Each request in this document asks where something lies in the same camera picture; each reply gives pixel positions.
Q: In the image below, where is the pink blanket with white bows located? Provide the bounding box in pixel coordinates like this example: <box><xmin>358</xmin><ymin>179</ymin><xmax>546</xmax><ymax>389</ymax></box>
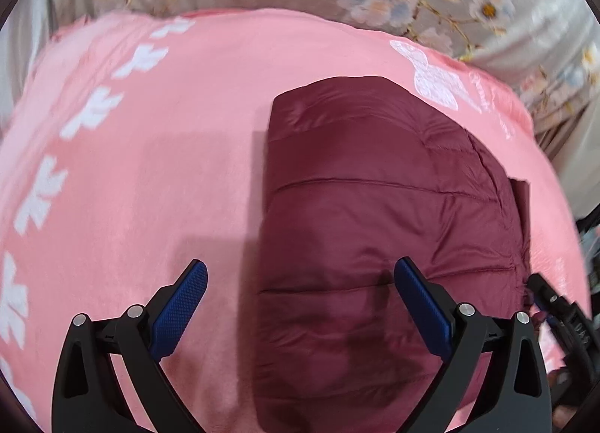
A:
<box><xmin>0</xmin><ymin>8</ymin><xmax>592</xmax><ymax>433</ymax></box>

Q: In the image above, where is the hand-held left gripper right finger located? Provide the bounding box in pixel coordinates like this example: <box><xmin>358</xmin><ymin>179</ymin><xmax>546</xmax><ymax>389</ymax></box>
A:
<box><xmin>394</xmin><ymin>257</ymin><xmax>553</xmax><ymax>433</ymax></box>

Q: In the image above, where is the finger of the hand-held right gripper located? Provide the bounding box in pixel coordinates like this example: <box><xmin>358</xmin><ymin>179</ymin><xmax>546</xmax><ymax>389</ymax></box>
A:
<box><xmin>526</xmin><ymin>272</ymin><xmax>561</xmax><ymax>316</ymax></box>

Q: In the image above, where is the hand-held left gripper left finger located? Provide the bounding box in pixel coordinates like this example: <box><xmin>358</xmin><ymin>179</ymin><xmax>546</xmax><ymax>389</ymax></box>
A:
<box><xmin>51</xmin><ymin>259</ymin><xmax>209</xmax><ymax>433</ymax></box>

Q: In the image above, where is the maroon puffer jacket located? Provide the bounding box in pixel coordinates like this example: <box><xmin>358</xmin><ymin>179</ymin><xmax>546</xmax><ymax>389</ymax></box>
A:
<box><xmin>255</xmin><ymin>75</ymin><xmax>536</xmax><ymax>433</ymax></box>

